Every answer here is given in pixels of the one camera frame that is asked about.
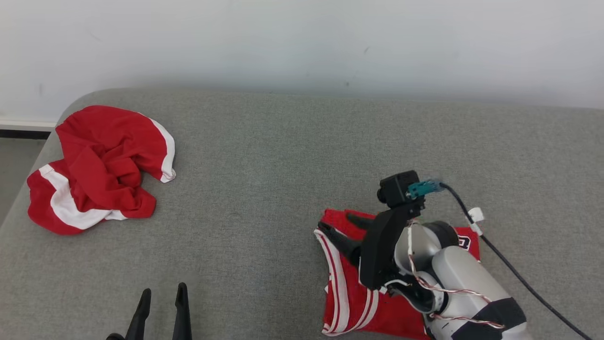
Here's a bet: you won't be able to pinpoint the white wall baseboard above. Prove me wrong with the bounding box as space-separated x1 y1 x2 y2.
0 118 57 140

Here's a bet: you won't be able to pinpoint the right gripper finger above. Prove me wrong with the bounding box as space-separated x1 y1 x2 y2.
347 212 378 231
317 222 364 265

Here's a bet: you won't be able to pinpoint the red white twisted wire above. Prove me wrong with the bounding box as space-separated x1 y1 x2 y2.
406 222 505 329

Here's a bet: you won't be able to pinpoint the red white striped jersey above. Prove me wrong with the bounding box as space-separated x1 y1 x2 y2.
314 209 482 340

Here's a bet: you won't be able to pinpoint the teal cable connector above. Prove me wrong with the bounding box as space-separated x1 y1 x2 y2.
407 179 444 199

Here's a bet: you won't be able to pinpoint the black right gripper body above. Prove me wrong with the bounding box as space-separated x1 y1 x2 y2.
360 198 425 291

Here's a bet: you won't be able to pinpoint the black camera cable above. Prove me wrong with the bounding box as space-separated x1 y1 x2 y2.
439 183 593 340

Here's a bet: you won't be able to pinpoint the white cable tie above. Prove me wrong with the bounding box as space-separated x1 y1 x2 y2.
468 208 485 236

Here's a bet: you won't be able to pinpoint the red white shorts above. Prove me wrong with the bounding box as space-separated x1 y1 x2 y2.
27 105 176 236

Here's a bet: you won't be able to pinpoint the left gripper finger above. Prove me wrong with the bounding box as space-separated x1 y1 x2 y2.
125 288 152 340
171 282 193 340

